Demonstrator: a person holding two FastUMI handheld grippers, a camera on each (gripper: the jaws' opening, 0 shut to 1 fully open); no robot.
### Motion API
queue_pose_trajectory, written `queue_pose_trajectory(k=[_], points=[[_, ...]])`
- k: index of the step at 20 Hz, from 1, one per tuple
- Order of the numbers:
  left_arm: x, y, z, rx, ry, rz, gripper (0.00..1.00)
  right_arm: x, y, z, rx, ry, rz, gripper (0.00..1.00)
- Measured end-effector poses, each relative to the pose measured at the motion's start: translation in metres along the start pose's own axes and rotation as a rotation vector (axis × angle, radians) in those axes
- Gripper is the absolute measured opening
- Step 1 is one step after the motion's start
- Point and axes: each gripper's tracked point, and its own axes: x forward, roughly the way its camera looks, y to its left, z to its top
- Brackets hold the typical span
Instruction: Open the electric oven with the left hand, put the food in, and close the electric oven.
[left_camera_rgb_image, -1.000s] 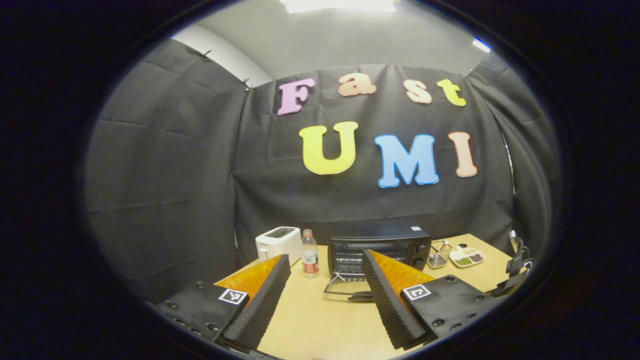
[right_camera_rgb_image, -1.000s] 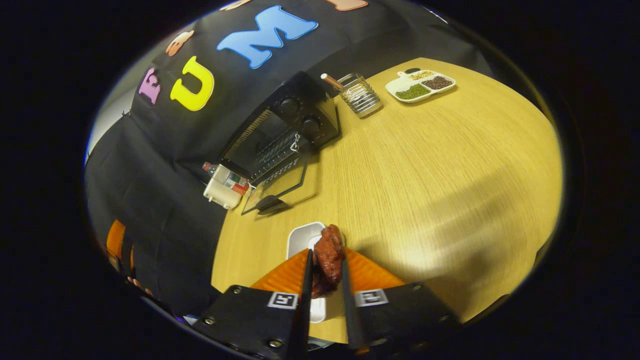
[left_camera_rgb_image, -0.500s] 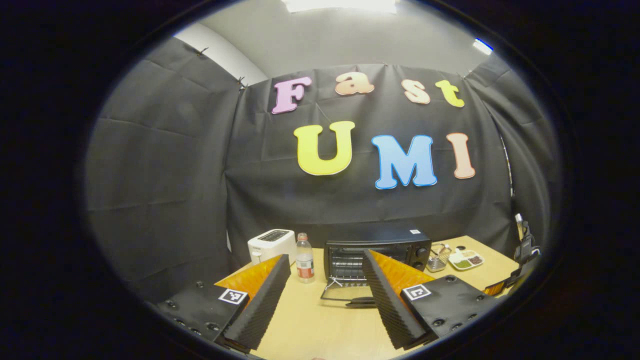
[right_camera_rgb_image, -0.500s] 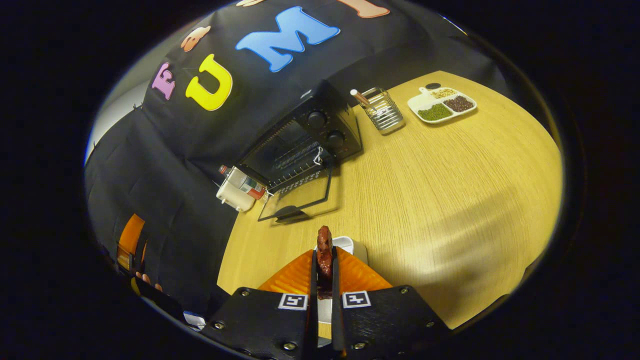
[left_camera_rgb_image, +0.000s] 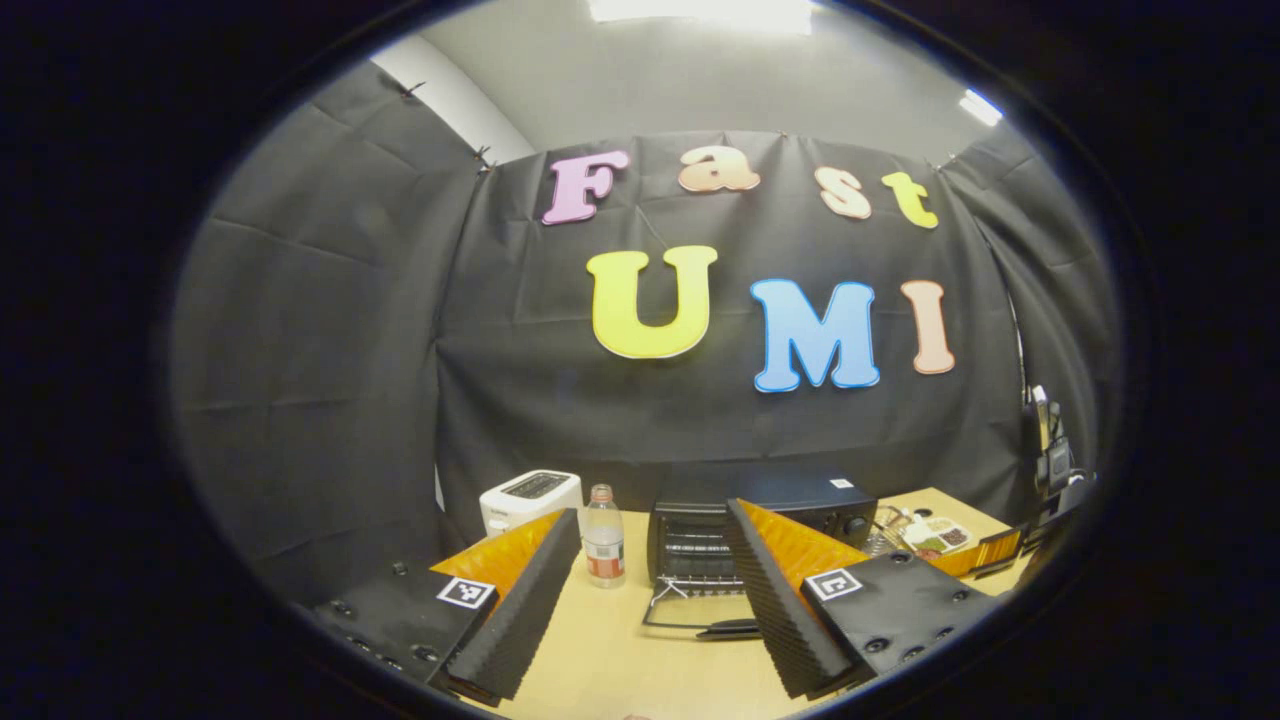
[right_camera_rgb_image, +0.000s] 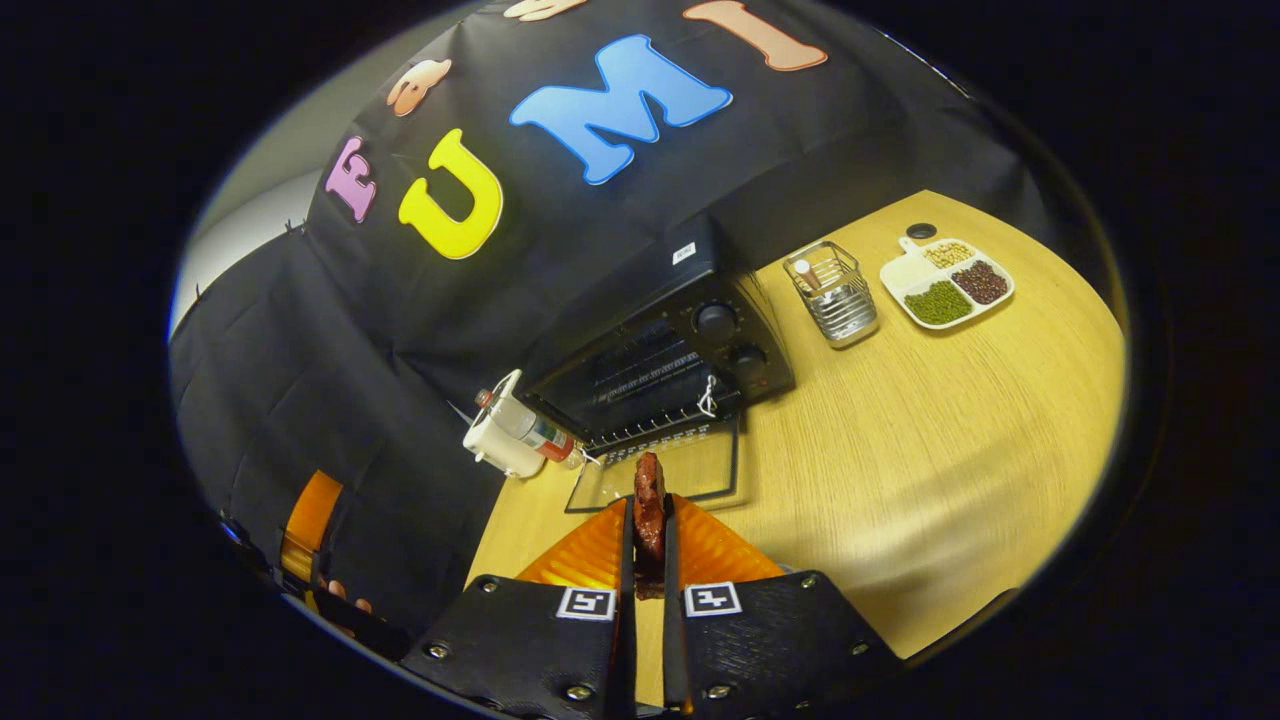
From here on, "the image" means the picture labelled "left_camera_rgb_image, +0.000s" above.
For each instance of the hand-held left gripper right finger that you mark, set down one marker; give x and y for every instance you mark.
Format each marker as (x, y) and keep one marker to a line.
(775, 610)

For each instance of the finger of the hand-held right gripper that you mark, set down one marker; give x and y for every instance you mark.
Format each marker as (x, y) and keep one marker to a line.
(998, 550)

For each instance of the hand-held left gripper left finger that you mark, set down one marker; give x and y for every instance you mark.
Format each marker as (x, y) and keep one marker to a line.
(520, 620)

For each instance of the black electric oven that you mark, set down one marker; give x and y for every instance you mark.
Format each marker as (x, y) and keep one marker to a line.
(760, 490)

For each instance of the white divided dish with beans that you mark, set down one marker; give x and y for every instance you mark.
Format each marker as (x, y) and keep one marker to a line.
(940, 537)

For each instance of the clear plastic bottle red label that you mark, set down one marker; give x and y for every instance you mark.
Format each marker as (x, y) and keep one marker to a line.
(604, 545)

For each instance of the white toaster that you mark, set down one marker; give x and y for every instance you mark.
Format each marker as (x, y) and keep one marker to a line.
(525, 495)

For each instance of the black backdrop cloth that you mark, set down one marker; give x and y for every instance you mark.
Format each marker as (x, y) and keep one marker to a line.
(560, 420)

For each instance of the small ceiling light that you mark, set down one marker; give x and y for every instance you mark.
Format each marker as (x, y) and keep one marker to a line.
(980, 107)

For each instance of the large ceiling light panel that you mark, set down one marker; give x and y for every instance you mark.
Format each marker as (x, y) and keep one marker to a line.
(700, 12)

